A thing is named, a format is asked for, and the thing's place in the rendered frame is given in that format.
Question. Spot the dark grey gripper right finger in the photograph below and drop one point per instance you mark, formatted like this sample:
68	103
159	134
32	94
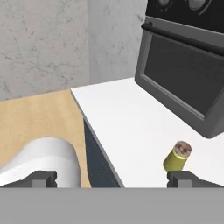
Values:
180	177

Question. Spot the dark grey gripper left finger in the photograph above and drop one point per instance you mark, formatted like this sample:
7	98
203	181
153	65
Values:
43	177

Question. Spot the yellow shaker with brown top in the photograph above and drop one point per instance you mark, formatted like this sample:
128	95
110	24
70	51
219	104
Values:
175	160

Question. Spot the dark blue counter cabinet front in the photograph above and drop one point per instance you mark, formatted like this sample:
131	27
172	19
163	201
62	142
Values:
97	163

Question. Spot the white rounded cylinder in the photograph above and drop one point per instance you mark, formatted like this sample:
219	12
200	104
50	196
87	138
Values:
49	154

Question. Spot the dark glass toaster oven door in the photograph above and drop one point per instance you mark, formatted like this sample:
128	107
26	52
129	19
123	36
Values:
180	75

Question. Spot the grey and black toaster oven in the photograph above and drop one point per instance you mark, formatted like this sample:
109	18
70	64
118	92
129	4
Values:
204	17

